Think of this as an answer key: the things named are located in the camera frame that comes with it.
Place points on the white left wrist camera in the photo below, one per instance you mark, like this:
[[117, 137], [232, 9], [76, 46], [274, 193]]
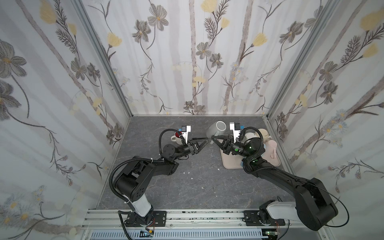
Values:
[[185, 130]]

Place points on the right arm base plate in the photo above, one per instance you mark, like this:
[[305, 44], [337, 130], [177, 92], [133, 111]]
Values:
[[255, 217]]

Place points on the corner aluminium profile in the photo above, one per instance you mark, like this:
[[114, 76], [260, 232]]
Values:
[[101, 53], [314, 35]]

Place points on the cream round mug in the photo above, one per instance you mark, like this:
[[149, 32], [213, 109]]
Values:
[[265, 134]]

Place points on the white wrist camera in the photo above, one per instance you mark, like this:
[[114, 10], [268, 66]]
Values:
[[185, 130], [236, 129]]

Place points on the left corner aluminium profile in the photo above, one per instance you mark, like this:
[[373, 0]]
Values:
[[101, 53]]

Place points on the white mug red inside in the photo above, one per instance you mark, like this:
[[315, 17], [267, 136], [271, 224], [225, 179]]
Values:
[[176, 138]]

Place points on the beige plastic tray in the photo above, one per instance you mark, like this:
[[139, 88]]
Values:
[[235, 161]]

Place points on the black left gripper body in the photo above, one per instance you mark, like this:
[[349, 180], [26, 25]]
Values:
[[182, 151]]

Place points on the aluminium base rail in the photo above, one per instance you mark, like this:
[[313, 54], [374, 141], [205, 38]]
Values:
[[177, 219]]

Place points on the right corner aluminium profile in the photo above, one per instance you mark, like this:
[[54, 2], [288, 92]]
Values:
[[314, 35]]

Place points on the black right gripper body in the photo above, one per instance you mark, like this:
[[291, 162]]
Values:
[[226, 145]]

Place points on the pink mug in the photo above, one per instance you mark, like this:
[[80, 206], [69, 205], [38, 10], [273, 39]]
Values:
[[273, 148]]

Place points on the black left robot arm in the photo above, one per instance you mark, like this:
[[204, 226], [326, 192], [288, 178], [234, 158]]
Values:
[[130, 179]]

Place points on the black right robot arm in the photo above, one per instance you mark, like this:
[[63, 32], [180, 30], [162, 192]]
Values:
[[312, 206]]

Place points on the light grey mug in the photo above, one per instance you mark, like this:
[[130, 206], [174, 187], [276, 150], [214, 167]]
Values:
[[216, 129]]

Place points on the white vented cable duct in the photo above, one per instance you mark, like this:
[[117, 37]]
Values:
[[199, 234]]

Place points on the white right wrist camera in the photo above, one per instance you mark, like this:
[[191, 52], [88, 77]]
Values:
[[236, 129]]

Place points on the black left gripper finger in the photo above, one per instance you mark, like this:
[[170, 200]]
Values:
[[201, 144], [201, 140]]

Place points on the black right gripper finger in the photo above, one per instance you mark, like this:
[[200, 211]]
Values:
[[218, 143], [222, 137]]

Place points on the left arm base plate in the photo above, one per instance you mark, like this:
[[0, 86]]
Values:
[[154, 218]]

